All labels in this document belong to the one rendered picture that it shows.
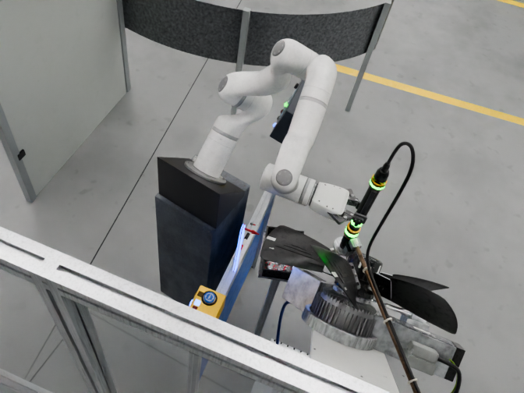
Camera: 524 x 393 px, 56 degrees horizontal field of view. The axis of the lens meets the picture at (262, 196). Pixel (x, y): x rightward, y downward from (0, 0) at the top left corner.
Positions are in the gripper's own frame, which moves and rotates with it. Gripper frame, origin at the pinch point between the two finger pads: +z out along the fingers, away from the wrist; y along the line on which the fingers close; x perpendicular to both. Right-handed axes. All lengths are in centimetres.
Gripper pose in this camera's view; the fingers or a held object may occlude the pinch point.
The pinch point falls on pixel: (361, 212)
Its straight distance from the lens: 149.2
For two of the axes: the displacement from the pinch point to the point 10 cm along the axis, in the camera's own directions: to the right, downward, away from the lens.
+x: 1.3, -5.9, -8.0
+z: 9.3, 3.6, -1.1
